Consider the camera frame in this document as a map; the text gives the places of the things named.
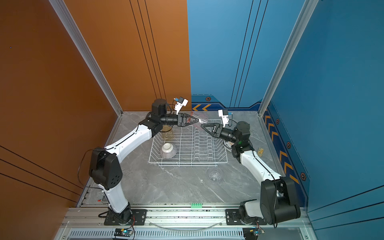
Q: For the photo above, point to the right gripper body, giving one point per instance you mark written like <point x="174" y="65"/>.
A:
<point x="220" y="129"/>

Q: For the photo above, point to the green terminal connector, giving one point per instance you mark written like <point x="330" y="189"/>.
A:
<point x="196" y="205"/>

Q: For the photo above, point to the clear glass cup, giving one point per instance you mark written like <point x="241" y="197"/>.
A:
<point x="215" y="176"/>

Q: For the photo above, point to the left circuit board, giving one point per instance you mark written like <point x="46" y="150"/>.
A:
<point x="124" y="234"/>

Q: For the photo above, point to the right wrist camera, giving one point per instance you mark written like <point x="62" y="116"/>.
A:
<point x="227" y="118"/>

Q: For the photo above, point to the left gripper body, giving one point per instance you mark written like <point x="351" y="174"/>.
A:
<point x="179" y="120"/>

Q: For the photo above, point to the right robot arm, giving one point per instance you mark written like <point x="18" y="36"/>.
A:
<point x="279" y="200"/>

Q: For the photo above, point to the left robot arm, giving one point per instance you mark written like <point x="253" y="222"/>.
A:
<point x="105" y="165"/>

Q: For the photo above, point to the white ribbed bowl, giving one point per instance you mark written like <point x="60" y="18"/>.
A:
<point x="168" y="151"/>

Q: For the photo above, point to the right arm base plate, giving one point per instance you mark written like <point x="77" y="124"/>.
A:
<point x="238" y="217"/>

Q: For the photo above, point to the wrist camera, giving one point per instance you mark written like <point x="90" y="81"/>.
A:
<point x="227" y="118"/>
<point x="180" y="102"/>

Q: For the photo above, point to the small yellow wooden block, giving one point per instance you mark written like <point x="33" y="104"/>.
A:
<point x="260" y="152"/>

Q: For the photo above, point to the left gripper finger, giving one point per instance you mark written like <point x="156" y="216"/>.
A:
<point x="189" y="123"/>
<point x="190" y="118"/>

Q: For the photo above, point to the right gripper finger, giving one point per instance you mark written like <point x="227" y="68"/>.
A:
<point x="208" y="125"/>
<point x="209" y="131"/>

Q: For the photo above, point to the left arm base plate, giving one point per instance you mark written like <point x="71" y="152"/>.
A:
<point x="126" y="218"/>

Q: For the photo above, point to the circuit board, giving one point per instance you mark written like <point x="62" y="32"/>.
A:
<point x="124" y="234"/>
<point x="251" y="233"/>

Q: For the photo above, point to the right circuit board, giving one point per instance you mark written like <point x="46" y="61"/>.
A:
<point x="251" y="233"/>

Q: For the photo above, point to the aluminium front rail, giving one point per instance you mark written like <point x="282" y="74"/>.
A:
<point x="166" y="217"/>

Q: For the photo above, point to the white wire dish rack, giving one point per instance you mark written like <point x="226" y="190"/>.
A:
<point x="195" y="148"/>

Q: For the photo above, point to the pink glass cup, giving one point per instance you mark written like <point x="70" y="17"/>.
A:
<point x="202" y="120"/>

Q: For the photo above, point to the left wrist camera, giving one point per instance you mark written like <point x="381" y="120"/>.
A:
<point x="180" y="102"/>

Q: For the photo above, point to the yellow glass cup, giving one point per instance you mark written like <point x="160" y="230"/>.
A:
<point x="167" y="133"/>

